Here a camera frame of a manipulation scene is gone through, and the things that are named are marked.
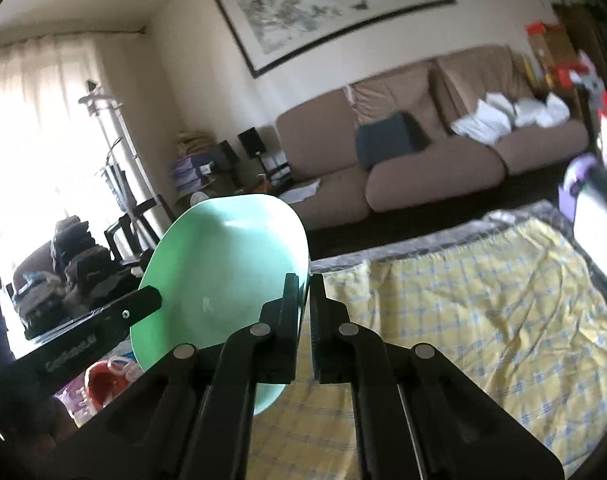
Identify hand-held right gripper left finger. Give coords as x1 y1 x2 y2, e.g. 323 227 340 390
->
43 271 300 480

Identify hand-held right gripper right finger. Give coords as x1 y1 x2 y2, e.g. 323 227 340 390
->
309 274 567 480

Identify mint green plate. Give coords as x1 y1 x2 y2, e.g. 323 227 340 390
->
130 194 311 417

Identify orange-red bowl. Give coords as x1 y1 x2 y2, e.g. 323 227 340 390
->
84 360 134 413

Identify dark clothes pile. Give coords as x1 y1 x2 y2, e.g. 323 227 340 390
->
20 215 144 333

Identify brown armchair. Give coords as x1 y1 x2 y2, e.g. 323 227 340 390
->
12 240 56 301

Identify white paper sheet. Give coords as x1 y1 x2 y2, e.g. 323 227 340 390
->
278 180 321 203

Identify yellow plaid cloth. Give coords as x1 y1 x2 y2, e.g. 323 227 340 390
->
246 217 607 480

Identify dark wooden chair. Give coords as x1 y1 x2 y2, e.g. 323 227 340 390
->
104 195 176 261

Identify stack of purple boxes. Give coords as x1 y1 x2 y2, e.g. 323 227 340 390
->
169 155 214 193

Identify black speaker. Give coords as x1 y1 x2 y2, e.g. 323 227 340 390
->
237 127 266 158

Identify brown sofa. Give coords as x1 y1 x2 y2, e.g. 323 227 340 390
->
276 45 591 231

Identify dark grey cushion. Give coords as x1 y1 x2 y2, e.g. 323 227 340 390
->
356 112 431 171

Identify white curtain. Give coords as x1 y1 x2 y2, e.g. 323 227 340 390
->
0 35 149 351

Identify metal coat rack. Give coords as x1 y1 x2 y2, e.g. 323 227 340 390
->
78 79 174 231

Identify white clothes pile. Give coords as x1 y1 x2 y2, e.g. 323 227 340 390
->
451 91 570 147

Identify purple device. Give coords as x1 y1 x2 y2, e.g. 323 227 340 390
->
558 155 604 221

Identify white box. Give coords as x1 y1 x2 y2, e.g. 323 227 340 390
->
573 167 607 286

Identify red-topped cardboard box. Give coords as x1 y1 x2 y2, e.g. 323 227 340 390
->
526 21 567 81

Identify framed wall picture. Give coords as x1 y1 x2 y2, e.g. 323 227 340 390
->
213 0 457 80

